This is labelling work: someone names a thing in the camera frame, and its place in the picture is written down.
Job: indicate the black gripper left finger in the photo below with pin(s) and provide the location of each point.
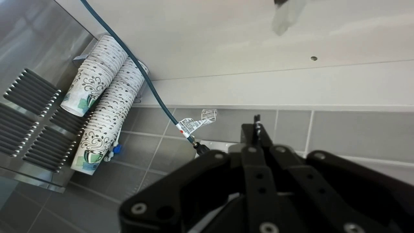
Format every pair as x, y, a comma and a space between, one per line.
202, 181

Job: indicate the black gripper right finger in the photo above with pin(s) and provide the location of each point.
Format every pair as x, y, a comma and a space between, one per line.
336, 185

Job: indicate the short paper cup stack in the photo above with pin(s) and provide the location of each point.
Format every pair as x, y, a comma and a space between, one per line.
94, 75

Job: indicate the tall paper cup stack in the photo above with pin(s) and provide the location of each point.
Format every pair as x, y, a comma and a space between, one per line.
110, 117

